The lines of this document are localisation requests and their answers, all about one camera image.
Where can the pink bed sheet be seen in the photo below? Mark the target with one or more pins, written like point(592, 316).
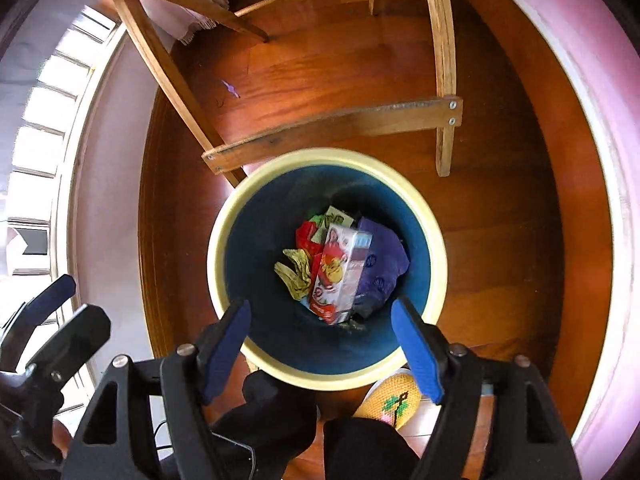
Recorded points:
point(600, 110)

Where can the green paper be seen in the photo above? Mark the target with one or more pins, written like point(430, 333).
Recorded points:
point(316, 221)

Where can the red snack bag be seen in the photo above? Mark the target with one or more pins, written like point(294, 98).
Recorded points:
point(306, 237)

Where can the pale printed wrapper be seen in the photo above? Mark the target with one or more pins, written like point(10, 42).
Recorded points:
point(340, 217)

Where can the blue bin with yellow rim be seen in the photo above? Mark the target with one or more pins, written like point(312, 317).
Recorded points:
point(260, 240)

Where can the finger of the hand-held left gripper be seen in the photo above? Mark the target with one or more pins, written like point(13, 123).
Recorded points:
point(85, 327)
point(50, 292)

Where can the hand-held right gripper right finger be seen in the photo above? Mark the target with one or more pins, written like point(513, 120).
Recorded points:
point(415, 350)

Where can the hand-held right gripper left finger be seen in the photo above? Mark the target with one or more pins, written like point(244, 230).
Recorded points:
point(227, 345)

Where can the person's left leg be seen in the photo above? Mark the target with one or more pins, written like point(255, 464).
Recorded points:
point(275, 420)

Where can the metal window grille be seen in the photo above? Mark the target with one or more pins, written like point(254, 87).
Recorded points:
point(45, 110)

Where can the person's leg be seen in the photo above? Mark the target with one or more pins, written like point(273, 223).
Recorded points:
point(275, 420)
point(365, 450)

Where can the person's right leg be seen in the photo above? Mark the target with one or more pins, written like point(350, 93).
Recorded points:
point(365, 450)

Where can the purple plastic bag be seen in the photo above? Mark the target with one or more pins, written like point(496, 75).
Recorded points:
point(385, 260)

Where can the small purple scrap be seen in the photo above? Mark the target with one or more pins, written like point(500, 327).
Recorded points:
point(232, 90)

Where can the red and white carton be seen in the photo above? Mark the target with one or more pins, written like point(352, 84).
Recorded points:
point(335, 275)

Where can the yellow knitted slipper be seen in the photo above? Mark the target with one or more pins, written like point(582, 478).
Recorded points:
point(385, 395)

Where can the yellow wrapper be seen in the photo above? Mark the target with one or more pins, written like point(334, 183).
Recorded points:
point(295, 275)

